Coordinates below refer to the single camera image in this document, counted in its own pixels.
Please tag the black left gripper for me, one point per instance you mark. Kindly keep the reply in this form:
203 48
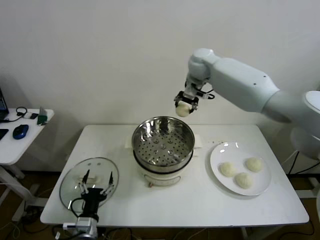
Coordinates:
91 201

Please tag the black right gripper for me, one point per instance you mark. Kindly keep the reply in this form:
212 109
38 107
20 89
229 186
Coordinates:
188 97

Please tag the white steamed baozi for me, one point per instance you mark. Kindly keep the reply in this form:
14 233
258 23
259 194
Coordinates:
227 169
254 165
183 111
243 180

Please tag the glass pot lid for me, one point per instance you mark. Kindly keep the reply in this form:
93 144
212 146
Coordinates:
70 180

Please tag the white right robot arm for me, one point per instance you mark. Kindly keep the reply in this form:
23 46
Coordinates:
237 82

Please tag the perforated steel steamer basket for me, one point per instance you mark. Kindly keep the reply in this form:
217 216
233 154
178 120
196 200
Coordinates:
162 140

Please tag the white electric cooking pot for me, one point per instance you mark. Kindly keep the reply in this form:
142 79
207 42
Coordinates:
162 179

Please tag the white round plate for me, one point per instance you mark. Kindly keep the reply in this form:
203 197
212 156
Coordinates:
217 160

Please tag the white side table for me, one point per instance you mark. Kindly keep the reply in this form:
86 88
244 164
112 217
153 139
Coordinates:
25 142

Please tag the green box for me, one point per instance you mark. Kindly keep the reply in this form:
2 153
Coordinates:
42 118

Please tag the small dark device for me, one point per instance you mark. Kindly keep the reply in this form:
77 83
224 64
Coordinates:
33 116

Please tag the blue computer mouse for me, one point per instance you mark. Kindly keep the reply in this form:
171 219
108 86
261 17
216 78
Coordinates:
20 132

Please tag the black flat phone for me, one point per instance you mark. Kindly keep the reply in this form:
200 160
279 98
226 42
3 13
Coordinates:
3 135

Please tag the dark laptop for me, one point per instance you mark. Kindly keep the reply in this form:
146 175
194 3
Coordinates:
2 105

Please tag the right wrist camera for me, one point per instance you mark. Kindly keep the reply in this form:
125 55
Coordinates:
203 95

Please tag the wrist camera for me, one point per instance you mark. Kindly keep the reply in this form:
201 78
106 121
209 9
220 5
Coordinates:
203 95
86 222

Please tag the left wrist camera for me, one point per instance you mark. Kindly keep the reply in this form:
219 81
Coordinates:
86 222

